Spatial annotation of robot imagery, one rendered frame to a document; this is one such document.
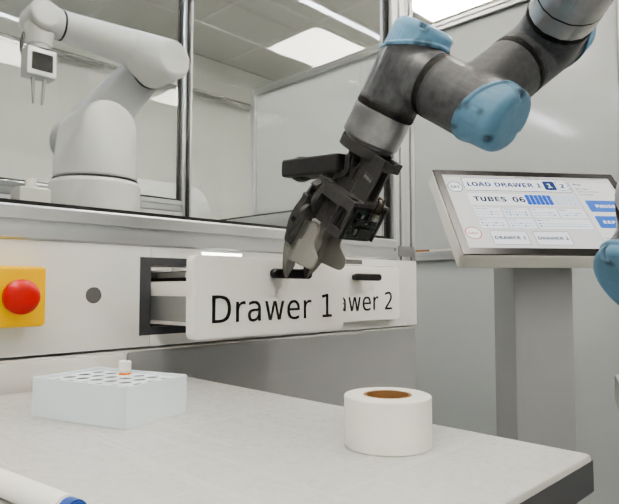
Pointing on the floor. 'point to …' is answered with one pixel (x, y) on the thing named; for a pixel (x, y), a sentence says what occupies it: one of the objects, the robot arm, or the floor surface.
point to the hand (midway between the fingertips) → (296, 265)
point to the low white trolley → (263, 457)
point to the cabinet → (239, 363)
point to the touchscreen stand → (535, 356)
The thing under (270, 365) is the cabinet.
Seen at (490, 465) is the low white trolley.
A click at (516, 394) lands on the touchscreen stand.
